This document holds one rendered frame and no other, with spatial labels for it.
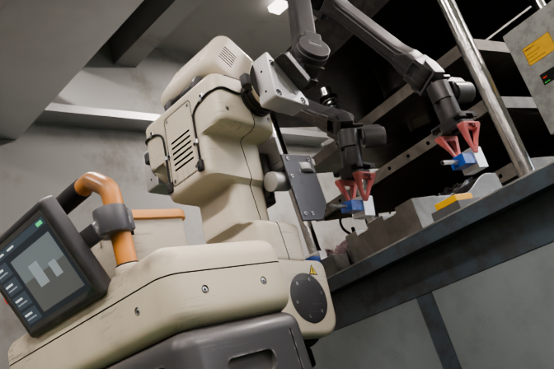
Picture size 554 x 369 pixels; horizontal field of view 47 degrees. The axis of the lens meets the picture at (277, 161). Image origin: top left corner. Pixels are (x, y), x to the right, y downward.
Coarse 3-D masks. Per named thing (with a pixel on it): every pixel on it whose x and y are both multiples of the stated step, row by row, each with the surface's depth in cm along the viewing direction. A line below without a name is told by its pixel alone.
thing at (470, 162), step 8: (464, 152) 153; (472, 152) 151; (480, 152) 153; (448, 160) 148; (456, 160) 149; (464, 160) 149; (472, 160) 150; (480, 160) 151; (456, 168) 150; (464, 168) 152; (472, 168) 152; (480, 168) 151
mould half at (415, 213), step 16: (480, 176) 170; (496, 176) 174; (464, 192) 167; (480, 192) 167; (400, 208) 154; (416, 208) 150; (432, 208) 153; (368, 224) 163; (384, 224) 158; (400, 224) 154; (416, 224) 150; (352, 240) 167; (368, 240) 163; (384, 240) 158; (352, 256) 168
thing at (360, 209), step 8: (352, 200) 164; (360, 200) 166; (368, 200) 167; (344, 208) 165; (352, 208) 163; (360, 208) 165; (368, 208) 166; (352, 216) 169; (360, 216) 166; (368, 216) 166
